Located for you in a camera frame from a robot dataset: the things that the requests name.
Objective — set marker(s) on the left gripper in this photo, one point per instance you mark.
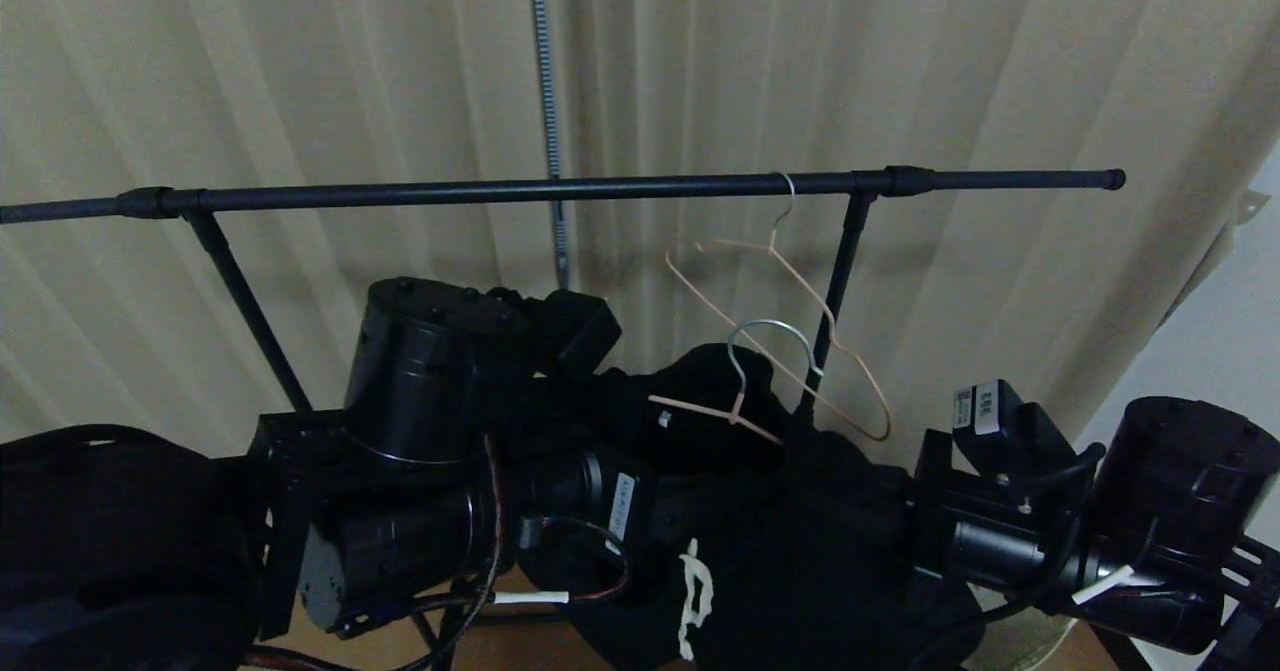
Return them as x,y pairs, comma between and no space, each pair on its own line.
570,496

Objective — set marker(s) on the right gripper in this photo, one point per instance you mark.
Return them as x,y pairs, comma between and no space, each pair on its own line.
985,541

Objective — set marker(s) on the black shorts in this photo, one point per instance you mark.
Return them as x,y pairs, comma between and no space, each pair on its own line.
800,551

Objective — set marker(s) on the pink clothes hanger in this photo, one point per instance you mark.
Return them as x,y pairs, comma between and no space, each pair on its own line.
770,323
773,241

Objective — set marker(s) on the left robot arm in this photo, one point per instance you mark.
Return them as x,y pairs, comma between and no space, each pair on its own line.
430,371

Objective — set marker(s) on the white laundry basket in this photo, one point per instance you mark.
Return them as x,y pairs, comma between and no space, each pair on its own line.
1020,641

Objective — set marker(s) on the black clothes rack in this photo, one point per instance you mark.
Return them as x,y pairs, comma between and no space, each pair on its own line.
400,193

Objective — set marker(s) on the beige curtain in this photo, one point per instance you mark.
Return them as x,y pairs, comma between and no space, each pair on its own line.
250,71

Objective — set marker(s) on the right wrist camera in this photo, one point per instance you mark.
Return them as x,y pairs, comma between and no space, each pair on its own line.
1010,431

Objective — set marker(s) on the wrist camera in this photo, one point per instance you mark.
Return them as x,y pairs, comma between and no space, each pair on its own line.
575,326
1010,431

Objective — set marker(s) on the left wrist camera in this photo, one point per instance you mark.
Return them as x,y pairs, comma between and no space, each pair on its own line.
575,326

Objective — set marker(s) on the pale wall hook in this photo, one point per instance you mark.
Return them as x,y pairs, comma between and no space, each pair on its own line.
1252,208

